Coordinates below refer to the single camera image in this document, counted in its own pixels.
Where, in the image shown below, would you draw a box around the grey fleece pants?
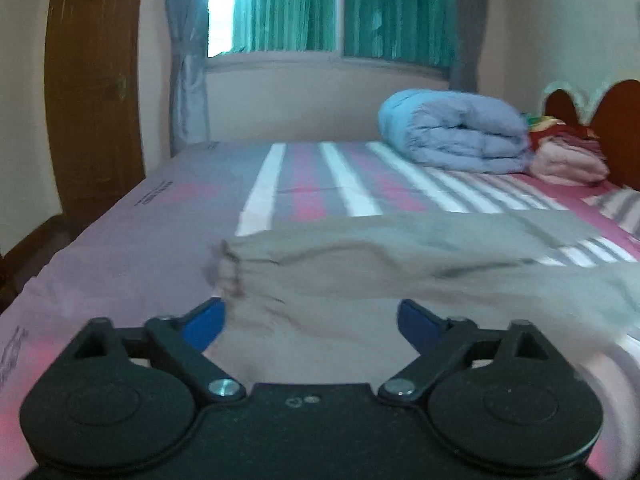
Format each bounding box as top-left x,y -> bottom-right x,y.
205,210 -> 639,385

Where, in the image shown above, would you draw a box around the striped pink grey bedsheet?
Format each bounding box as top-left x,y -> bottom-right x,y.
1,142 -> 639,479

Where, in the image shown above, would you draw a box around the striped pillow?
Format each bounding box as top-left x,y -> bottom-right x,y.
584,188 -> 640,240

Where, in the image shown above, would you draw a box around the folded pink blanket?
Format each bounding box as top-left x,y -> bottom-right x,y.
528,139 -> 610,186

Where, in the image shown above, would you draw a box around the red patterned folded blanket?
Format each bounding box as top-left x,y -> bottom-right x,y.
524,114 -> 604,159

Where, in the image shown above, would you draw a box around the folded blue comforter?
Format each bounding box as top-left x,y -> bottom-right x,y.
378,89 -> 533,174

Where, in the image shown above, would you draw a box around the red wooden headboard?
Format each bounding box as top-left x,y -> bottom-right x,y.
541,79 -> 640,190

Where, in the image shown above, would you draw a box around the brown wooden door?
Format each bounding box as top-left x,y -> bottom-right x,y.
44,0 -> 144,234

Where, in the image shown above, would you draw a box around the window with green awning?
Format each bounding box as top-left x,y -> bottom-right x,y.
207,0 -> 454,70

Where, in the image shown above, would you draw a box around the grey right curtain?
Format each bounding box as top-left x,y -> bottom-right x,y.
445,0 -> 489,93

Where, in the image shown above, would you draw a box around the grey curtain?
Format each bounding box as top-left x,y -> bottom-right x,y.
445,0 -> 489,93
165,0 -> 209,155

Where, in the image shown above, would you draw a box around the grey left curtain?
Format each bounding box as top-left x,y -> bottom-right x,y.
165,0 -> 209,155

